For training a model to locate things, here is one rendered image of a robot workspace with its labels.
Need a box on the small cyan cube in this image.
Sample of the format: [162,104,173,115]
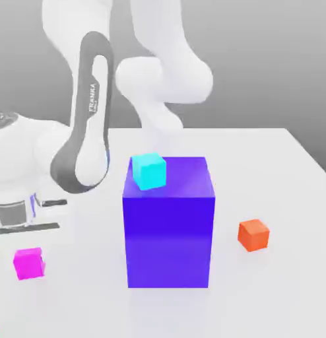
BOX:
[130,152,167,191]

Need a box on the large blue box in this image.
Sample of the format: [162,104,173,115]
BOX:
[122,156,216,289]

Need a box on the small orange cube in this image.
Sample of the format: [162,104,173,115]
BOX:
[237,218,271,253]

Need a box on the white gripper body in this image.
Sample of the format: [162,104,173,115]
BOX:
[0,222,63,246]

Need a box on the small magenta cube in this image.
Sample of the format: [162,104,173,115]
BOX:
[13,247,47,281]

